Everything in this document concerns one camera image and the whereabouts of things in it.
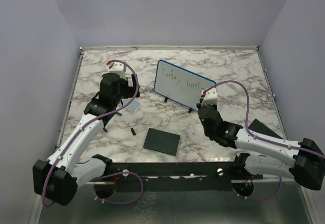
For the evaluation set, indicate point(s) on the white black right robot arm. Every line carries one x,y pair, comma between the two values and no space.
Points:
301,161

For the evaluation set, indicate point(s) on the black rectangular eraser pad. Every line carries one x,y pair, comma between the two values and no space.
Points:
162,142

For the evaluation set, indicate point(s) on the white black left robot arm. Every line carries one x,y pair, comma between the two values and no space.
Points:
58,178

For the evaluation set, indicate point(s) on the blue-framed whiteboard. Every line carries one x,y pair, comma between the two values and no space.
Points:
180,85

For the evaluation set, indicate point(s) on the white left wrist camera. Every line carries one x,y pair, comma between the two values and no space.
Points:
117,68

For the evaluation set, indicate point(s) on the black flat pad right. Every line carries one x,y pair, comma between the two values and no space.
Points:
258,127

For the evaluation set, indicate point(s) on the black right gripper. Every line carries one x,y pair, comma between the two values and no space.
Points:
199,105

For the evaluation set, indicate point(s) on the small white-framed grey tablet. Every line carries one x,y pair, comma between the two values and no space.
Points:
134,106

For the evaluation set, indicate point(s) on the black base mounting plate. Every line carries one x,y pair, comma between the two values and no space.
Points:
175,176

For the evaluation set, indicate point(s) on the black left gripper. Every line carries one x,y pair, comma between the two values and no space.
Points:
131,91

